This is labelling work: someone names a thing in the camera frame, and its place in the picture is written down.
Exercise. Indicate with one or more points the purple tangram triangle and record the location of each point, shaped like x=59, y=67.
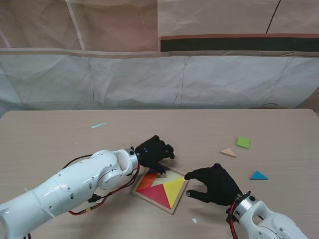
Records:
x=152, y=171

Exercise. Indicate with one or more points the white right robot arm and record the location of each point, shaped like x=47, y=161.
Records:
x=264, y=221

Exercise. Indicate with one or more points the red large tangram triangle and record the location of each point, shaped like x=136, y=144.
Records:
x=155, y=195

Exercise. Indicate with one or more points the light blue tape scrap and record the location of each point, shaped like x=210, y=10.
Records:
x=97, y=125

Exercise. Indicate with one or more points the orange tangram parallelogram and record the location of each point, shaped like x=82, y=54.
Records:
x=148, y=181

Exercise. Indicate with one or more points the marble print backdrop sheet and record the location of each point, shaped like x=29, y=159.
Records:
x=149, y=79

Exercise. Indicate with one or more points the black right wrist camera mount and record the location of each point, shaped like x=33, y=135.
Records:
x=229, y=217

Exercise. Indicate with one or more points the black strip with red edge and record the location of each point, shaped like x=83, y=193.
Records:
x=236, y=44

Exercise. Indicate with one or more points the natural wood tangram triangle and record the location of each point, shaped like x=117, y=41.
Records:
x=228, y=152

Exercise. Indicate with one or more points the square wooden tangram tray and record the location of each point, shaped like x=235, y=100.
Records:
x=172, y=175

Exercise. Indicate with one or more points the blue small tangram triangle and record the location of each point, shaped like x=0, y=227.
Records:
x=258, y=176

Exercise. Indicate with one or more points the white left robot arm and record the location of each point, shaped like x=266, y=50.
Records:
x=74, y=181

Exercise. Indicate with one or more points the beige paper backdrop sheet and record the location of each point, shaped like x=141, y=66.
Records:
x=112, y=25

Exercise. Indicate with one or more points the yellow large tangram triangle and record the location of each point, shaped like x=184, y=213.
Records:
x=174, y=190

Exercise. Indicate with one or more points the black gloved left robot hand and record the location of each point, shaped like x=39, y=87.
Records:
x=152, y=153

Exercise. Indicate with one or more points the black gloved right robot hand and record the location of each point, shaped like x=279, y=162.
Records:
x=220, y=186

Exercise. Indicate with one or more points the green tangram square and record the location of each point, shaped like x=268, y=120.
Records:
x=243, y=142

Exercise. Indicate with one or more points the white pointed paper scrap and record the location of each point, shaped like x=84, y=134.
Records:
x=194, y=220

